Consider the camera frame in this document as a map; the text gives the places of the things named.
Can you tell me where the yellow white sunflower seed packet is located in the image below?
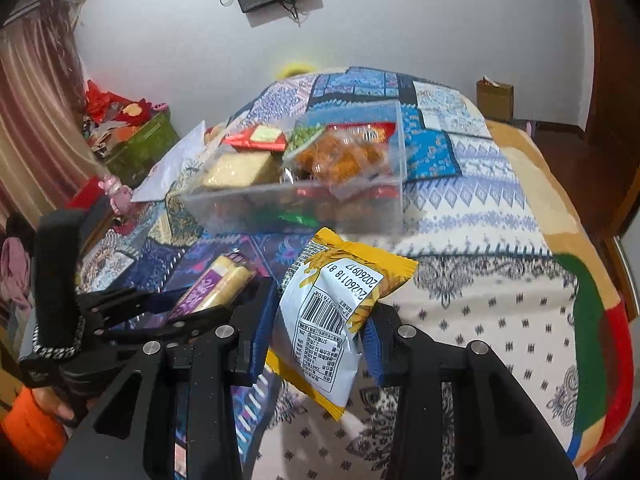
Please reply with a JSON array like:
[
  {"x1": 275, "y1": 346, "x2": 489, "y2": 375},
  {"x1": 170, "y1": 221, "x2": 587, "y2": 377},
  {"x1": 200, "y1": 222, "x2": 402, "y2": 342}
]
[{"x1": 266, "y1": 228, "x2": 418, "y2": 419}]

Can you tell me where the person hand orange sleeve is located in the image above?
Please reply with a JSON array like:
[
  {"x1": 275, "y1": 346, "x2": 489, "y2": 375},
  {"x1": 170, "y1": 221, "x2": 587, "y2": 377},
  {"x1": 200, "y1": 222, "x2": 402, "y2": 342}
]
[{"x1": 32, "y1": 387, "x2": 75, "y2": 422}]

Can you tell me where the purple egg roll pack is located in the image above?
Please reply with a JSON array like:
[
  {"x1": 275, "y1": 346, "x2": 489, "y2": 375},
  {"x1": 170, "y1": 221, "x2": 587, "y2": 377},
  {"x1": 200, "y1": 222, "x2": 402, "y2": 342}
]
[{"x1": 167, "y1": 252, "x2": 256, "y2": 321}]

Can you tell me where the yellow curved headboard hoop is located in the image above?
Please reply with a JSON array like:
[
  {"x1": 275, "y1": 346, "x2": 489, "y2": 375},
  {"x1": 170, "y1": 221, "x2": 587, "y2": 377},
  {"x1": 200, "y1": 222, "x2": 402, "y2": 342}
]
[{"x1": 276, "y1": 62, "x2": 317, "y2": 80}]

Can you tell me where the red stuffed decorations pile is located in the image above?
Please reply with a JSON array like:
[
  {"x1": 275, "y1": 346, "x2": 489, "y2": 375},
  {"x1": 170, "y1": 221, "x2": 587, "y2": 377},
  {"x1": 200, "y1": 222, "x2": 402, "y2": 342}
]
[{"x1": 82, "y1": 79, "x2": 169, "y2": 148}]

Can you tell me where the red cracker snack packet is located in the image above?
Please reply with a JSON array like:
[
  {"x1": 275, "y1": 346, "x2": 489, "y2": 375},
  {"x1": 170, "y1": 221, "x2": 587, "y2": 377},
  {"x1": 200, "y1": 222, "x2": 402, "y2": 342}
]
[{"x1": 222, "y1": 125, "x2": 288, "y2": 153}]

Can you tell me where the beige wafer block pack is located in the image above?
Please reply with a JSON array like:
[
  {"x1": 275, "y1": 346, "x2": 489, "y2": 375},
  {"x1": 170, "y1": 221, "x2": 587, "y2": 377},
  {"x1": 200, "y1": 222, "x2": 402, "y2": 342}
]
[{"x1": 201, "y1": 151, "x2": 280, "y2": 190}]

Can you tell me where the clear plastic storage bin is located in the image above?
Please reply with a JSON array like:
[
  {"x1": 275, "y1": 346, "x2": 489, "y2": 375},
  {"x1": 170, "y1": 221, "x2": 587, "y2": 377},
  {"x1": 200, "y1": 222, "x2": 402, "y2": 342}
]
[{"x1": 180, "y1": 100, "x2": 407, "y2": 235}]

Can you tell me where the green pea snack packet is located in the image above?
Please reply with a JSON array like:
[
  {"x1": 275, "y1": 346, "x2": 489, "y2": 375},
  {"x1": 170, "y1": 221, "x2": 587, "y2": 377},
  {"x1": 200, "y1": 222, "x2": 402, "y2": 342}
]
[{"x1": 283, "y1": 124, "x2": 326, "y2": 159}]

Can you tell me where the patchwork patterned bedspread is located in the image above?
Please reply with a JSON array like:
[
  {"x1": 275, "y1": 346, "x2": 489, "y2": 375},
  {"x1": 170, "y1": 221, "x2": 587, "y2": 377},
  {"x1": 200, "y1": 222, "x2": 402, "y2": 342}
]
[{"x1": 79, "y1": 67, "x2": 634, "y2": 479}]

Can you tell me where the pink piggy figurine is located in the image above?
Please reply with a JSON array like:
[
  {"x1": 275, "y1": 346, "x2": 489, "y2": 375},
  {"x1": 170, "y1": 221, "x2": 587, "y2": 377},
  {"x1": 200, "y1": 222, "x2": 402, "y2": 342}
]
[{"x1": 99, "y1": 174, "x2": 134, "y2": 217}]

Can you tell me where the zip bag of cookies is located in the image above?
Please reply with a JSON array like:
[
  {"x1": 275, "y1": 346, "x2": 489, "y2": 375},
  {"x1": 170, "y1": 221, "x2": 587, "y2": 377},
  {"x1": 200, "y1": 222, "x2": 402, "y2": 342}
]
[{"x1": 252, "y1": 206, "x2": 320, "y2": 232}]

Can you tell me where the white plastic bag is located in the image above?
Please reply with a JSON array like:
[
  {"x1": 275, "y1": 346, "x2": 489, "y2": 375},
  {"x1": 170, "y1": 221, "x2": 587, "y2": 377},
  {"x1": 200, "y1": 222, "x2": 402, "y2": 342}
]
[{"x1": 131, "y1": 120, "x2": 206, "y2": 203}]

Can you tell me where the red striped curtain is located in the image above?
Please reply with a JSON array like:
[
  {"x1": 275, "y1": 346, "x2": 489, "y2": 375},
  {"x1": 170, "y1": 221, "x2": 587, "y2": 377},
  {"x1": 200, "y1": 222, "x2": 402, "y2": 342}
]
[{"x1": 1, "y1": 0, "x2": 105, "y2": 224}]

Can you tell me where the red box on nightstand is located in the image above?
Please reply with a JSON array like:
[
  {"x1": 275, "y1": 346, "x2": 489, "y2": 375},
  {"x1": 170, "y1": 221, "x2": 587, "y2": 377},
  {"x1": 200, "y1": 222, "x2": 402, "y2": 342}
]
[{"x1": 65, "y1": 176, "x2": 104, "y2": 210}]

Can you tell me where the red orange chip packet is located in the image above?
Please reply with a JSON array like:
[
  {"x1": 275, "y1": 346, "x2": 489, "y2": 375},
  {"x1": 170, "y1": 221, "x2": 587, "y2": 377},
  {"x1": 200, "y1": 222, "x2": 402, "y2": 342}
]
[{"x1": 326, "y1": 122, "x2": 396, "y2": 144}]

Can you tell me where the green storage box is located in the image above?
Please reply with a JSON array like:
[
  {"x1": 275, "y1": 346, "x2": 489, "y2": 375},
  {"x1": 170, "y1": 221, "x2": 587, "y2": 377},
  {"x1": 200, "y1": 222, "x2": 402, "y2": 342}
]
[{"x1": 104, "y1": 112, "x2": 180, "y2": 188}]

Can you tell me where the brown wooden door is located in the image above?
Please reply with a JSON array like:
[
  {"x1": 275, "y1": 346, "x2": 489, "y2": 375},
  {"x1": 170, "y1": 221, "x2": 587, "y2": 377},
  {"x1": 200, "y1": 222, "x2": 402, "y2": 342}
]
[{"x1": 581, "y1": 0, "x2": 640, "y2": 151}]

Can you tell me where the brown cardboard box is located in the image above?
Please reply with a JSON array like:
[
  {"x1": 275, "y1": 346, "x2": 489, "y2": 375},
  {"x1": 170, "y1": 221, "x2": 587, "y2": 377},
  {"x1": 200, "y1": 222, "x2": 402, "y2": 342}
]
[{"x1": 476, "y1": 78, "x2": 514, "y2": 122}]

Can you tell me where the orange fried snack bag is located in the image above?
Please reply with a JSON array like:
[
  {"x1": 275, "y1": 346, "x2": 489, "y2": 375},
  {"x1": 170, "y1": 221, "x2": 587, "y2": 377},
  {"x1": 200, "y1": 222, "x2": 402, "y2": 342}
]
[{"x1": 293, "y1": 130, "x2": 390, "y2": 186}]

